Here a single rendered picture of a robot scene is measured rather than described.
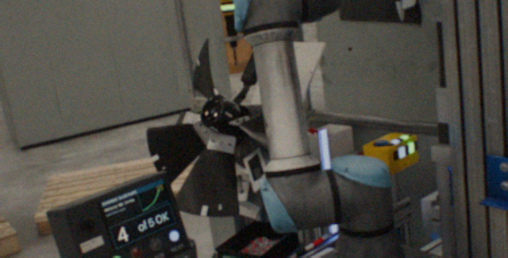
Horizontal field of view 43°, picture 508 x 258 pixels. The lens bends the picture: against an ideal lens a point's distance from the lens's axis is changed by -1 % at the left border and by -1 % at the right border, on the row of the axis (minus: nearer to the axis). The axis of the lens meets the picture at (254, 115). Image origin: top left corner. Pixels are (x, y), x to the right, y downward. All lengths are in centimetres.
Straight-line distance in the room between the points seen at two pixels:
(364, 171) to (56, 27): 632
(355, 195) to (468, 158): 23
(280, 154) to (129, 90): 640
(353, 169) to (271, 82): 24
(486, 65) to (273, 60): 40
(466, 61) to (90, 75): 648
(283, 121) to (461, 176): 37
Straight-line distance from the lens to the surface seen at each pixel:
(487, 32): 126
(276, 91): 131
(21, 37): 739
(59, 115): 753
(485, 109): 129
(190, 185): 214
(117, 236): 144
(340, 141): 269
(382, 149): 208
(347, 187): 132
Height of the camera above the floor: 170
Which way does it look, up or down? 13 degrees down
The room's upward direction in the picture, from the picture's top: 8 degrees counter-clockwise
